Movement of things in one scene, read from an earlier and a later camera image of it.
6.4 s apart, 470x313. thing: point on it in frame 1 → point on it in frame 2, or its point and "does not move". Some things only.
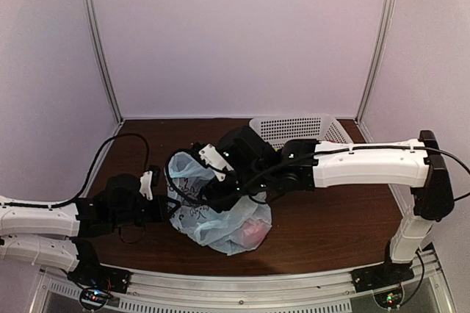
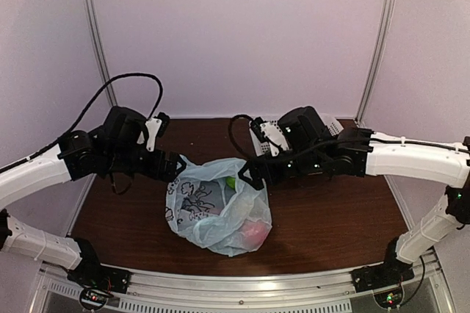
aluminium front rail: [250, 290] does not move
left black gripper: [158, 210] → [155, 170]
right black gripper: [224, 205] → [272, 175]
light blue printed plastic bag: [241, 225] does not move
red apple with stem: [254, 232] does not move
